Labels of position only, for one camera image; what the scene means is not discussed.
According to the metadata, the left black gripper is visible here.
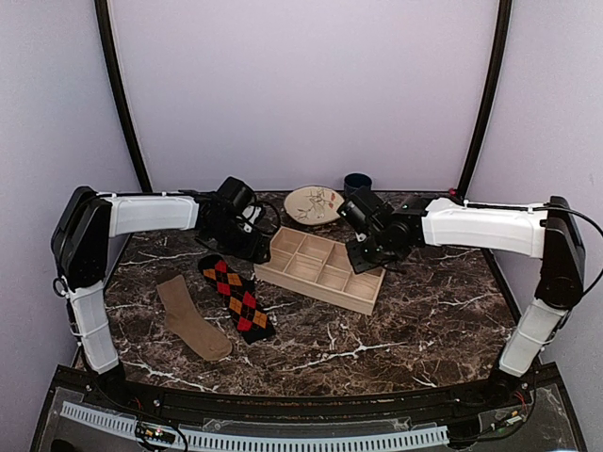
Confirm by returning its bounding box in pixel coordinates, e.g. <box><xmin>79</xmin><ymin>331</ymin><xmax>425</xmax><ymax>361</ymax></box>
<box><xmin>206</xmin><ymin>218</ymin><xmax>270</xmax><ymax>265</ymax></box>

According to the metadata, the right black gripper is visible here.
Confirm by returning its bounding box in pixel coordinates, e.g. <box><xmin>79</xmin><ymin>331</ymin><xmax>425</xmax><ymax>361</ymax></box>
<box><xmin>346</xmin><ymin>228</ymin><xmax>403</xmax><ymax>273</ymax></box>

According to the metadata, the argyle black red orange sock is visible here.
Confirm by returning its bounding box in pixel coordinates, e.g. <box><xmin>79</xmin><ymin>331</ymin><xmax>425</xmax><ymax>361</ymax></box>
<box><xmin>198</xmin><ymin>254</ymin><xmax>276</xmax><ymax>345</ymax></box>

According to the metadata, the wooden compartment tray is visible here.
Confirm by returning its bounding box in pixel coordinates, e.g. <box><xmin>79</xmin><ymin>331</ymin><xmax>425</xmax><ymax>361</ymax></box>
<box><xmin>254</xmin><ymin>227</ymin><xmax>385</xmax><ymax>315</ymax></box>

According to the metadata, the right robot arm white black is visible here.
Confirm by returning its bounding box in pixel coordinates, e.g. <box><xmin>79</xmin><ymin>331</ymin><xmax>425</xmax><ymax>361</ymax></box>
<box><xmin>337</xmin><ymin>187</ymin><xmax>585</xmax><ymax>409</ymax></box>

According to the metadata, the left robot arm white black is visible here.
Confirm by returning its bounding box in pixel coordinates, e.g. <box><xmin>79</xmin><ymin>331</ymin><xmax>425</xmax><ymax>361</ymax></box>
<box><xmin>51</xmin><ymin>181</ymin><xmax>281</xmax><ymax>375</ymax></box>

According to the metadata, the dark blue mug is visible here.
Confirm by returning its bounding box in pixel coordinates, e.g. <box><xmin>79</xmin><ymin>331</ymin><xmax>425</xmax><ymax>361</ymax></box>
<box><xmin>344</xmin><ymin>172</ymin><xmax>372</xmax><ymax>197</ymax></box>

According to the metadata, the cream floral ceramic plate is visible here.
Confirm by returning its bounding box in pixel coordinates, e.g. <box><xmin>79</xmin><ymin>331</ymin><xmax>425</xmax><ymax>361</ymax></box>
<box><xmin>284</xmin><ymin>186</ymin><xmax>344</xmax><ymax>226</ymax></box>

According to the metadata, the plain brown sock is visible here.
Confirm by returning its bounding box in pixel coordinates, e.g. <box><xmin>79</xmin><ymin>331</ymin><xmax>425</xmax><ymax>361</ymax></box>
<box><xmin>155</xmin><ymin>271</ymin><xmax>233</xmax><ymax>362</ymax></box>

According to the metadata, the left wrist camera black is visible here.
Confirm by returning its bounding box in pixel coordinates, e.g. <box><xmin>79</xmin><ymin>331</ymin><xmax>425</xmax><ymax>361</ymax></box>
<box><xmin>217</xmin><ymin>176</ymin><xmax>255</xmax><ymax>215</ymax></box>

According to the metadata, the right black frame post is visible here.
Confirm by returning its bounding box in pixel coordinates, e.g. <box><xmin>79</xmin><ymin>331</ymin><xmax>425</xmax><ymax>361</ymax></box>
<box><xmin>456</xmin><ymin>0</ymin><xmax>513</xmax><ymax>198</ymax></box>

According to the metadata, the black frame post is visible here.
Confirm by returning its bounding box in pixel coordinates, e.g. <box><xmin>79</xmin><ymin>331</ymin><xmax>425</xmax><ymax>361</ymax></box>
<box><xmin>456</xmin><ymin>0</ymin><xmax>513</xmax><ymax>198</ymax></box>
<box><xmin>94</xmin><ymin>0</ymin><xmax>153</xmax><ymax>193</ymax></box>

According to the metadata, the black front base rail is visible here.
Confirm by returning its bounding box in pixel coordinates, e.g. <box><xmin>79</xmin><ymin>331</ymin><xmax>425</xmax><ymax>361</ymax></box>
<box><xmin>99</xmin><ymin>378</ymin><xmax>513</xmax><ymax>421</ymax></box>

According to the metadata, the white slotted cable duct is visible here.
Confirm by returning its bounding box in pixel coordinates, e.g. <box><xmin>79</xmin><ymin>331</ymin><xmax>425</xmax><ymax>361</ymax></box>
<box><xmin>59</xmin><ymin>401</ymin><xmax>449</xmax><ymax>451</ymax></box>

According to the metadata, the left black frame post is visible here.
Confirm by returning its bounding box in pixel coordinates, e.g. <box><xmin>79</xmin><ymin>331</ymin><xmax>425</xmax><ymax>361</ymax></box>
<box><xmin>94</xmin><ymin>0</ymin><xmax>153</xmax><ymax>193</ymax></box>

